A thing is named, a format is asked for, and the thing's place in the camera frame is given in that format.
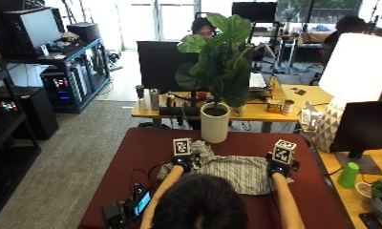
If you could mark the green plastic cup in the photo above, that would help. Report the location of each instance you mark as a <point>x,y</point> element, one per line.
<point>349,175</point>

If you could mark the black tumbler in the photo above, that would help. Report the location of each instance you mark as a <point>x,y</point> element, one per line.
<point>140,91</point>

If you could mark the monitor with pale screen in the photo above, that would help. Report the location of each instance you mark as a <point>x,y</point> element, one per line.
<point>34,30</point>

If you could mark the white tape roll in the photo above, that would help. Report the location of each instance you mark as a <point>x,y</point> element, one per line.
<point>362,191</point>

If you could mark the computer tower with coloured lights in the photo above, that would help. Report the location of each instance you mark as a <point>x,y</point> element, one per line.
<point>60,89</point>

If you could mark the small device with lit screen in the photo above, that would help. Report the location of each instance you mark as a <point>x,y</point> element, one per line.
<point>141,202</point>

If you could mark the black box device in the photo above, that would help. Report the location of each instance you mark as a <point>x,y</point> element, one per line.
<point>113,213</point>

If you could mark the wooden desk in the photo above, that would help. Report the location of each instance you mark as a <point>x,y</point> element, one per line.
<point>260,111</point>

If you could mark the black computer tower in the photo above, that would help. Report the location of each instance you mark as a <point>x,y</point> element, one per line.
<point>37,111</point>

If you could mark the white lamp shade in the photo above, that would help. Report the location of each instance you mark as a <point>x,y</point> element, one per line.
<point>361,66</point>

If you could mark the white cylindrical plant pot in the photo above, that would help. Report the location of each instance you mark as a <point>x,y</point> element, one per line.
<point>214,124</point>

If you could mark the black monitor on wooden desk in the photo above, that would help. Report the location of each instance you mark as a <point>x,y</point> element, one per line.
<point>164,66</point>

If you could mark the white marker cube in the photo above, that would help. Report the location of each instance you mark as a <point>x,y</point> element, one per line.
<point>182,147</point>
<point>284,152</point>

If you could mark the grey round plant pot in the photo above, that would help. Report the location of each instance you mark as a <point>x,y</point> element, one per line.
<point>381,208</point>

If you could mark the blue-framed cart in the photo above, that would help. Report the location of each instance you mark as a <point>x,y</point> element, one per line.
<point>78,74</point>

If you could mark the triangle-patterned lamp base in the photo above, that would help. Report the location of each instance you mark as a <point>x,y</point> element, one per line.
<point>329,125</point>

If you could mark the black monitor with grey stand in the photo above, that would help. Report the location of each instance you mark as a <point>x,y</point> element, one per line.
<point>365,130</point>

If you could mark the black background monitor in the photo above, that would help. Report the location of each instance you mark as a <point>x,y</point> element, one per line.
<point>254,11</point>

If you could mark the glass jar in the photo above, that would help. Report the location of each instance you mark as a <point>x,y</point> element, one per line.
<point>238,111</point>

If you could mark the white paper cup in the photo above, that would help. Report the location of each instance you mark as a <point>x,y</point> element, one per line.
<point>288,107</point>

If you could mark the small black desk item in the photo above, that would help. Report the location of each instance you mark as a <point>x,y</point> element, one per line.
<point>301,92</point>

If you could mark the black smartphone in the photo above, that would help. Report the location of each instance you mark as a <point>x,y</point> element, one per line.
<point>372,221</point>

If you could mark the open laptop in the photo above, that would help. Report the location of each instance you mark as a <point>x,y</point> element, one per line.
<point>257,82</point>

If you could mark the person's right hand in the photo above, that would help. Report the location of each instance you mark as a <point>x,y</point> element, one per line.
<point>280,167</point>

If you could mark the yellow small box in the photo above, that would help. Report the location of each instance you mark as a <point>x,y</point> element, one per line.
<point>274,106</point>

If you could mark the person's left hand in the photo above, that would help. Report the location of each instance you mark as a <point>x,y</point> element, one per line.
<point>182,162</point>

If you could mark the striped grey cloth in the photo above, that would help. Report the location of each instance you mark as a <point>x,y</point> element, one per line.
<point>240,173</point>

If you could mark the black case on cart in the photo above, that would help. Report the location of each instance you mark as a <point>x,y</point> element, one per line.
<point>85,31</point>

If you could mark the black shelf rack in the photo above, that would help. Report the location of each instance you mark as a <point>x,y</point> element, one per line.
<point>6,143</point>

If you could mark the large-leaf green plant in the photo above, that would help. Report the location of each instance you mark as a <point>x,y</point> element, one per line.
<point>224,63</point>

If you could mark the silver can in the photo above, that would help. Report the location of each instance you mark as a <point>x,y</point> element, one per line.
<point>154,99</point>

